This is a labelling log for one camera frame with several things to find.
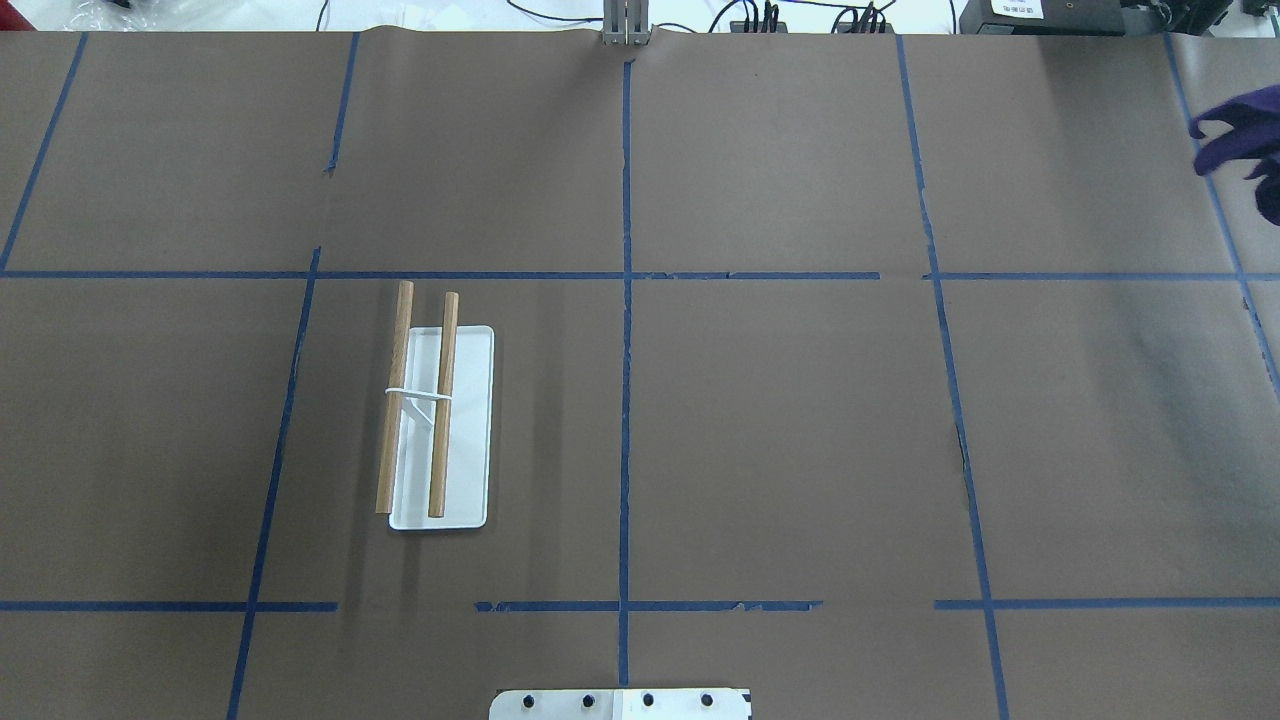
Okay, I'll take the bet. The purple towel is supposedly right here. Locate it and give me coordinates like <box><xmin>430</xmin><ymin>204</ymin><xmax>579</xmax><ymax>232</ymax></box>
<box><xmin>1187</xmin><ymin>85</ymin><xmax>1279</xmax><ymax>225</ymax></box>

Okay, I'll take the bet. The black desktop computer box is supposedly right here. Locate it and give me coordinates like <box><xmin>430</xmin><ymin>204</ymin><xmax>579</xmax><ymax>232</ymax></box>
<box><xmin>957</xmin><ymin>1</ymin><xmax>1171</xmax><ymax>37</ymax></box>

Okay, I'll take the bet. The aluminium frame post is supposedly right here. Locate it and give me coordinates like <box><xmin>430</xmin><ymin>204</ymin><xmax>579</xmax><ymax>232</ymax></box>
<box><xmin>602</xmin><ymin>0</ymin><xmax>652</xmax><ymax>46</ymax></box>

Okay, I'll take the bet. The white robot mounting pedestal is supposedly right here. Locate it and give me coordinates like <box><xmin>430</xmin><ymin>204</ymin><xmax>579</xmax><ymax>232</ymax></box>
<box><xmin>488</xmin><ymin>687</ymin><xmax>753</xmax><ymax>719</ymax></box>

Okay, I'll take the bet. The orange black cable hub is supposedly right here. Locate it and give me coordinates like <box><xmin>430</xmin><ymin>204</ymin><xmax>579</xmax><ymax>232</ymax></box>
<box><xmin>829</xmin><ymin>3</ymin><xmax>893</xmax><ymax>35</ymax></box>
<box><xmin>718</xmin><ymin>1</ymin><xmax>788</xmax><ymax>35</ymax></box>

